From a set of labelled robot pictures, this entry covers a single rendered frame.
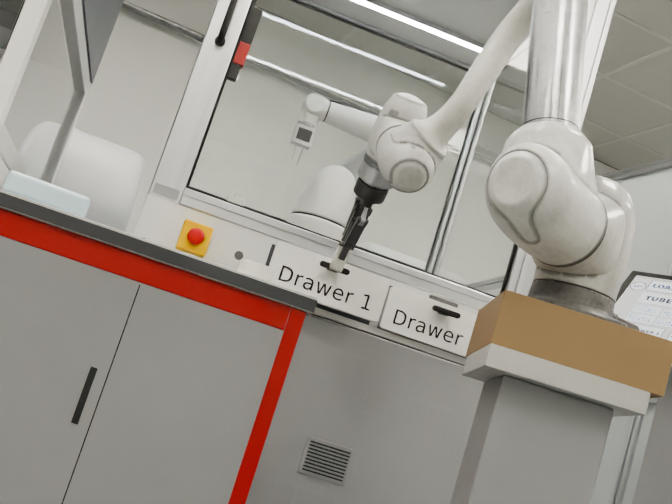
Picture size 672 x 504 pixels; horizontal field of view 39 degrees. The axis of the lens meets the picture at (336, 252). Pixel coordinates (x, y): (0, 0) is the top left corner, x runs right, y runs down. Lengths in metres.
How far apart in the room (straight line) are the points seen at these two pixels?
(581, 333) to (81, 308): 0.86
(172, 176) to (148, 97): 3.29
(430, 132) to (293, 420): 0.81
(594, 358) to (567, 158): 0.34
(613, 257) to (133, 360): 0.87
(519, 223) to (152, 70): 4.27
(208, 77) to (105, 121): 3.18
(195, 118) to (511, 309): 1.05
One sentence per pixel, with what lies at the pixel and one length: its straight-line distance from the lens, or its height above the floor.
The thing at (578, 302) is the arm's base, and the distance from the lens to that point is 1.74.
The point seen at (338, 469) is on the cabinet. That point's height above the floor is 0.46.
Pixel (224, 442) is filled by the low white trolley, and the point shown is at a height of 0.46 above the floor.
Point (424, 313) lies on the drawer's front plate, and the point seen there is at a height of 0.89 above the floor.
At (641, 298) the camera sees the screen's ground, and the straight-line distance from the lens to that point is 2.61.
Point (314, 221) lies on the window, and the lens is 2.40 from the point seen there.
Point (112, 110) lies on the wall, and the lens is 5.59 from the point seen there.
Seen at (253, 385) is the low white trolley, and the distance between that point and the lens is 1.73.
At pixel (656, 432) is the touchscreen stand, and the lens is 2.50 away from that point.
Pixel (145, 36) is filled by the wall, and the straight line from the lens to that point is 5.72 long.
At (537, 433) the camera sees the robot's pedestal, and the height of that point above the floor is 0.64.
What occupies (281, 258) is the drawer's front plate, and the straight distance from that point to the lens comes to 2.26.
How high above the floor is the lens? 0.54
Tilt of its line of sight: 10 degrees up
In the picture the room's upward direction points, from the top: 18 degrees clockwise
